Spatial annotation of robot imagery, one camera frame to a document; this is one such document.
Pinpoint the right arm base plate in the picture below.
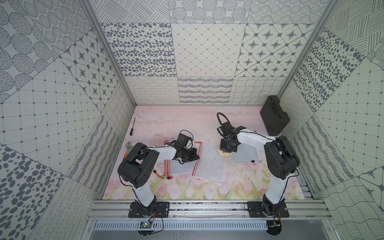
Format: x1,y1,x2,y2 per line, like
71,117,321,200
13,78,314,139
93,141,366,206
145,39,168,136
245,196,290,218

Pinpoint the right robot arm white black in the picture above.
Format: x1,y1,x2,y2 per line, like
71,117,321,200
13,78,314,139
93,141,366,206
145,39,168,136
217,122,300,217

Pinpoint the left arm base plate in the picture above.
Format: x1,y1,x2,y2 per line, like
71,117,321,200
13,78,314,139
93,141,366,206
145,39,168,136
129,198,170,219

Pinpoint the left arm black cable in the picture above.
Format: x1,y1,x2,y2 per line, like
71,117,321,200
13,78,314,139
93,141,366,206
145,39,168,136
179,129,195,150

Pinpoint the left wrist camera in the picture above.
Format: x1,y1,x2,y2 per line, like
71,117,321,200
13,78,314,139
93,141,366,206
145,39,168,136
175,133,193,149

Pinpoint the aluminium mounting rail frame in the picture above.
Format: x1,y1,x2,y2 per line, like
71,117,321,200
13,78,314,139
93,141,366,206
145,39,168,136
85,200,332,233

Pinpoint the black red screwdriver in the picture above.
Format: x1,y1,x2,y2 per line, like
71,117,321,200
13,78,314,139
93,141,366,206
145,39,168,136
130,117,136,136

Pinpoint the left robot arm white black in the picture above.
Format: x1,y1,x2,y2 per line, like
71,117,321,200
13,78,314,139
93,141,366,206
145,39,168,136
118,141,200,215

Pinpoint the black plastic case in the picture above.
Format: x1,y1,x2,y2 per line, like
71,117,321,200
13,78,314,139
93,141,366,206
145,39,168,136
260,96,290,137

